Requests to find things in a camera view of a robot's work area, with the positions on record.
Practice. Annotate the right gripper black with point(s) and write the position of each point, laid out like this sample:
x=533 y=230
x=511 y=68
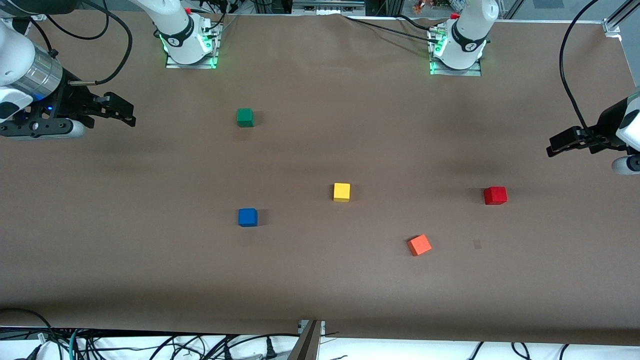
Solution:
x=68 y=101

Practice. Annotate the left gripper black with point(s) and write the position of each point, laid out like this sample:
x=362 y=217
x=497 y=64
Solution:
x=605 y=126

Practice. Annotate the red wooden block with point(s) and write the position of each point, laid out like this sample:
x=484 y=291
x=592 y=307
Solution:
x=495 y=195

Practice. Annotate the blue wooden block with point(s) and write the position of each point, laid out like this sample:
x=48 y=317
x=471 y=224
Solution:
x=248 y=217

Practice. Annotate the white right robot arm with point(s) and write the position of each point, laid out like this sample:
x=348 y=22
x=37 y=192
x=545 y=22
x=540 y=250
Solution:
x=177 y=30

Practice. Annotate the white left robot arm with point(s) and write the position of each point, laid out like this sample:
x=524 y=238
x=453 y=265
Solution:
x=467 y=35

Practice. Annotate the green wooden block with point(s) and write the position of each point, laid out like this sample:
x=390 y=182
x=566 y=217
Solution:
x=245 y=117

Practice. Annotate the orange wooden block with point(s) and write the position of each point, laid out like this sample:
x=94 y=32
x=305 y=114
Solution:
x=419 y=245

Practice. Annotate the yellow wooden block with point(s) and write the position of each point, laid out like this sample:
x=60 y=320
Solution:
x=342 y=192

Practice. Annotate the brown paper table cover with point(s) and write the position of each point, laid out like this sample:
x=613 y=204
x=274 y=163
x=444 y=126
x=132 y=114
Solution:
x=320 y=285

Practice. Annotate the dark metal strut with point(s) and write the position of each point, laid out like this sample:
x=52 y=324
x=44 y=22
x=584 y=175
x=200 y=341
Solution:
x=306 y=345

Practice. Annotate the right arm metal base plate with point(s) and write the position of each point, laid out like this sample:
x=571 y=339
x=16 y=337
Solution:
x=216 y=55

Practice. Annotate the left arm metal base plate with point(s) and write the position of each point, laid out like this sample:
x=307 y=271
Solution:
x=475 y=71

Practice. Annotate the aluminium frame profile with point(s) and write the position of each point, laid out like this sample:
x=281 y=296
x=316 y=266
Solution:
x=39 y=17
x=617 y=20

